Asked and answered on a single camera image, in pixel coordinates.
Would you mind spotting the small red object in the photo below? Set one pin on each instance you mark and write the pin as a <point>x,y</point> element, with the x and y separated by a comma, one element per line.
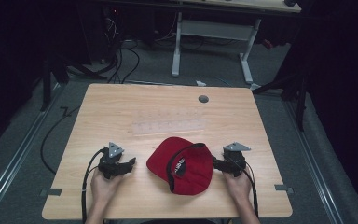
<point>268,44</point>

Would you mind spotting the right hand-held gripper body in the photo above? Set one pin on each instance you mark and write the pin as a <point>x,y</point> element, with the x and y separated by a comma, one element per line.
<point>235,158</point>

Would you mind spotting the red baseball cap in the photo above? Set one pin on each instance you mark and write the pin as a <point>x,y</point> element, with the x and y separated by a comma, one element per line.
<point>186,166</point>

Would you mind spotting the person's left hand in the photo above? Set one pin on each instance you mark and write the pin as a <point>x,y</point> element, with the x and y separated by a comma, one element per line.
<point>104,186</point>

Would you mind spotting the grey round table grommet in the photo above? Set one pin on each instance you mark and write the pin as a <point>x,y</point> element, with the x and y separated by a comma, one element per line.
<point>203,99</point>

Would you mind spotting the white paper scrap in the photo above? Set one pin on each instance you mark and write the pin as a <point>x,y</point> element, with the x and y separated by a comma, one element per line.
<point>200,83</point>

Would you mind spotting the grey tape strip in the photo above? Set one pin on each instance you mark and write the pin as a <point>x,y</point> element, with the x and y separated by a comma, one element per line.
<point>283,188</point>
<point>51,192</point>

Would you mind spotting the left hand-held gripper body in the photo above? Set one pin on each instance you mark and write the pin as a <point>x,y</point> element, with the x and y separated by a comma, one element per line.
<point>113,160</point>

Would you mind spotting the white-framed desk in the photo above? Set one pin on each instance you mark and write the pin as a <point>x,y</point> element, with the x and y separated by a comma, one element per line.
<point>217,31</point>

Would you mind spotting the person's right hand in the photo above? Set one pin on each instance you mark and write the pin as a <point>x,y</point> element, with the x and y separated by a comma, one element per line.
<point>238,186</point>

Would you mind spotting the black tripod stand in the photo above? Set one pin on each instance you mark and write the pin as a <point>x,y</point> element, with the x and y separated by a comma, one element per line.
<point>300,99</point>
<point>46,84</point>

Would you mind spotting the metal floor rail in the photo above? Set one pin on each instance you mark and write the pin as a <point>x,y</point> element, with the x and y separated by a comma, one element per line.
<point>15,155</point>
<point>315,168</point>

